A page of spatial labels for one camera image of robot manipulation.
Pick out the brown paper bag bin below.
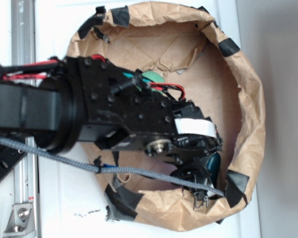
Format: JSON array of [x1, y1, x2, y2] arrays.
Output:
[[67, 1, 265, 232]]

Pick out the grey braided cable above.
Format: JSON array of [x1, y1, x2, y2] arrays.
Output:
[[0, 135, 225, 198]]

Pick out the metal corner bracket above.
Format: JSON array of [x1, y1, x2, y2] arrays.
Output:
[[3, 203, 37, 238]]

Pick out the aluminium extrusion rail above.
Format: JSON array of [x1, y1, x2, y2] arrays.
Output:
[[11, 0, 41, 238]]

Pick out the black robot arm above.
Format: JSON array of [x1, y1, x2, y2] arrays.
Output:
[[0, 55, 224, 201]]

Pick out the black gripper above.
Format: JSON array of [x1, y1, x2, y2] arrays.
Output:
[[145, 99, 224, 200]]

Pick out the red wires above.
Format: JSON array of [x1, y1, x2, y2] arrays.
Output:
[[0, 54, 186, 101]]

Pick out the dark green plastic pickle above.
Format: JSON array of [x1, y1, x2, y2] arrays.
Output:
[[206, 153, 221, 187]]

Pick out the green dimpled foam ball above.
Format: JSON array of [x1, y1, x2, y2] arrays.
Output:
[[137, 70, 165, 83]]

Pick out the black hexagonal robot base plate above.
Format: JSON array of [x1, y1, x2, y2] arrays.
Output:
[[0, 144, 27, 183]]

